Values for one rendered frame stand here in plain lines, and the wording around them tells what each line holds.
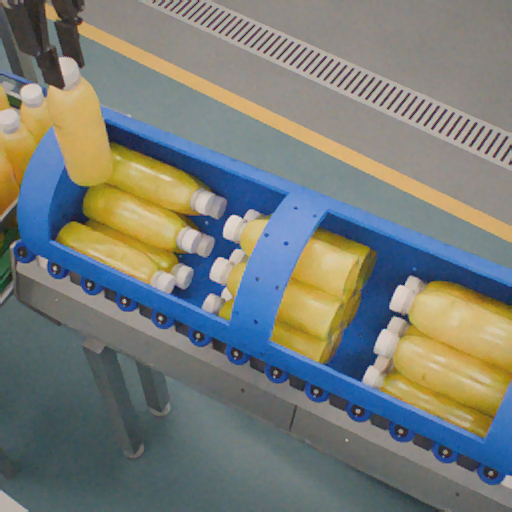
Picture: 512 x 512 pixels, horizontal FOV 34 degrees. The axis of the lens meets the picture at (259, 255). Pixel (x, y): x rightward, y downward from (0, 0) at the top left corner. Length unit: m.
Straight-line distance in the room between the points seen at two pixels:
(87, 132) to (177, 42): 2.20
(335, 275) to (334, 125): 1.86
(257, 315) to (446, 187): 1.77
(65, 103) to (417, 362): 0.62
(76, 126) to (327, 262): 0.41
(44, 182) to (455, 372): 0.70
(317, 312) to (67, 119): 0.46
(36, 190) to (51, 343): 1.28
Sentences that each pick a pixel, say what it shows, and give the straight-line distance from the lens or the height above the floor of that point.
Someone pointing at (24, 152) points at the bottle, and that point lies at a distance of 1.66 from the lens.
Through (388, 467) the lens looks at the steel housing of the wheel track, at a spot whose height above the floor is 0.86.
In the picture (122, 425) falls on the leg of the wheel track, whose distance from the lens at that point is 2.21.
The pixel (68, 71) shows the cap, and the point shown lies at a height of 1.45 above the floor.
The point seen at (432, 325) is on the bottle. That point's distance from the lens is 1.24.
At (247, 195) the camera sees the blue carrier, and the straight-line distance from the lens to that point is 1.50.
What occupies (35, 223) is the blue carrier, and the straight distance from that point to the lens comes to 1.41.
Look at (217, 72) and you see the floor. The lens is 3.27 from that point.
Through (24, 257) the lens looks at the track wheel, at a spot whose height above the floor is 0.96.
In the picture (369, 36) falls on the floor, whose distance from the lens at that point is 3.44.
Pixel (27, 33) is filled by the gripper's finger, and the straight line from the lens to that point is 1.08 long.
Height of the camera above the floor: 2.24
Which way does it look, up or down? 56 degrees down
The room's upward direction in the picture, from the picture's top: 1 degrees counter-clockwise
